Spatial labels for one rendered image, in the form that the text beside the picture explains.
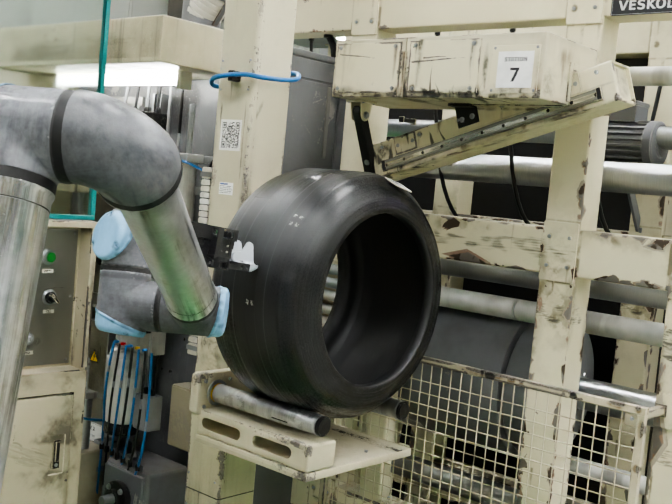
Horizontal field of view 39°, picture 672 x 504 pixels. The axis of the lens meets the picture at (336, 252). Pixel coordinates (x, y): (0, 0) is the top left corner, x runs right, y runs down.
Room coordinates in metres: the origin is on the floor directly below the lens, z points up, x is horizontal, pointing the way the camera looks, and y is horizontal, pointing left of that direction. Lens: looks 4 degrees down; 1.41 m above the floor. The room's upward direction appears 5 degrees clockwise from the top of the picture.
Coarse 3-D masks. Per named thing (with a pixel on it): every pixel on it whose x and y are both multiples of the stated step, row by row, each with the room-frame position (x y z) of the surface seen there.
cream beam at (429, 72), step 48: (336, 48) 2.43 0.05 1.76; (384, 48) 2.32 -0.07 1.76; (432, 48) 2.23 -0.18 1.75; (480, 48) 2.14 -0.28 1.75; (528, 48) 2.06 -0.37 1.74; (576, 48) 2.14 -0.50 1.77; (336, 96) 2.42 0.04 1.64; (384, 96) 2.32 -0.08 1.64; (432, 96) 2.22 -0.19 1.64; (480, 96) 2.13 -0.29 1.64; (528, 96) 2.05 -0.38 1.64
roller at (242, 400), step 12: (216, 384) 2.18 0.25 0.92; (216, 396) 2.15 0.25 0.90; (228, 396) 2.13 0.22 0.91; (240, 396) 2.10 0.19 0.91; (252, 396) 2.09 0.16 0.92; (240, 408) 2.10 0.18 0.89; (252, 408) 2.07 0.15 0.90; (264, 408) 2.05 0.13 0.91; (276, 408) 2.03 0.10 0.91; (288, 408) 2.01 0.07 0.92; (300, 408) 2.01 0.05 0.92; (276, 420) 2.03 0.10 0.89; (288, 420) 2.00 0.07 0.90; (300, 420) 1.97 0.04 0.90; (312, 420) 1.95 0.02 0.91; (324, 420) 1.95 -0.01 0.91; (312, 432) 1.95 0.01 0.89; (324, 432) 1.96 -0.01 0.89
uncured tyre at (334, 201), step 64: (256, 192) 2.08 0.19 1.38; (320, 192) 1.98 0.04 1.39; (384, 192) 2.05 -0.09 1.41; (256, 256) 1.94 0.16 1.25; (320, 256) 1.91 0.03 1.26; (384, 256) 2.37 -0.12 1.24; (256, 320) 1.92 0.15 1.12; (320, 320) 1.91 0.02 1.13; (384, 320) 2.36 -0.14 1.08; (256, 384) 2.03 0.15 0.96; (320, 384) 1.94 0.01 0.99; (384, 384) 2.09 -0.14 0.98
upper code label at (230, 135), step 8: (224, 120) 2.30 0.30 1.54; (232, 120) 2.28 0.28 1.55; (240, 120) 2.26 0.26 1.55; (224, 128) 2.30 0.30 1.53; (232, 128) 2.28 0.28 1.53; (240, 128) 2.26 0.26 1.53; (224, 136) 2.30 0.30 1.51; (232, 136) 2.28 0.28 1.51; (240, 136) 2.26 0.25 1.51; (224, 144) 2.30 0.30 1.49; (232, 144) 2.28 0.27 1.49
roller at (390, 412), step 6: (390, 402) 2.18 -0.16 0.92; (396, 402) 2.17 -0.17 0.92; (402, 402) 2.16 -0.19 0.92; (378, 408) 2.19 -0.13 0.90; (384, 408) 2.18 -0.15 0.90; (390, 408) 2.17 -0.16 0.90; (396, 408) 2.16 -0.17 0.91; (402, 408) 2.16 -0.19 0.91; (408, 408) 2.18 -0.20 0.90; (384, 414) 2.19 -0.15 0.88; (390, 414) 2.17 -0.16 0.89; (396, 414) 2.16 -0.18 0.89; (402, 414) 2.16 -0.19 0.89
